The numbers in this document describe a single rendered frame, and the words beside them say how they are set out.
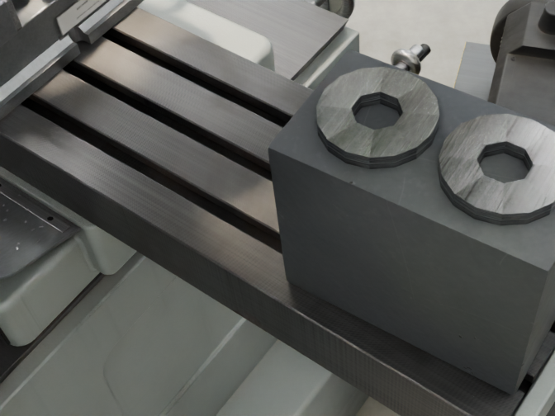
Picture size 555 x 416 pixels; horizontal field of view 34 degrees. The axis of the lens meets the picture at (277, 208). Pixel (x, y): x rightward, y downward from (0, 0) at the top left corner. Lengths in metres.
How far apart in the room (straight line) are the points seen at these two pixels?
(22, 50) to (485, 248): 0.58
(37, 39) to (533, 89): 0.78
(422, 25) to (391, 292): 1.76
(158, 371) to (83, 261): 0.33
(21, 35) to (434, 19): 1.60
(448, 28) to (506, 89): 0.99
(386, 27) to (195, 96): 1.50
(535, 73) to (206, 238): 0.78
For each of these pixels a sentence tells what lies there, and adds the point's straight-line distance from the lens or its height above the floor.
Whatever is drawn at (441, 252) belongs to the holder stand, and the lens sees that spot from 0.65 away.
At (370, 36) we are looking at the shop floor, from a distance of 2.41.
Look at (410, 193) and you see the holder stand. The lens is 0.64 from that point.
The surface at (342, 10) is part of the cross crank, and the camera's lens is 1.53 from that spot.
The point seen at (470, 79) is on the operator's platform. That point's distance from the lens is 1.74.
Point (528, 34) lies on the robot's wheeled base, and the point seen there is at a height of 0.61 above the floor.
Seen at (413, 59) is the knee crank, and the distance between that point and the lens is 1.57.
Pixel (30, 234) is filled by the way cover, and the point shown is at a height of 0.87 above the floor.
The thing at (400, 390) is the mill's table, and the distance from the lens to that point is 0.80.
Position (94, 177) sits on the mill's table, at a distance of 0.93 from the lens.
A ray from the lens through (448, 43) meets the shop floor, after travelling 2.39.
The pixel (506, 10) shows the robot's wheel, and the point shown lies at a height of 0.56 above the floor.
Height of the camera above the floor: 1.63
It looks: 53 degrees down
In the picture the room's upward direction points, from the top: 8 degrees counter-clockwise
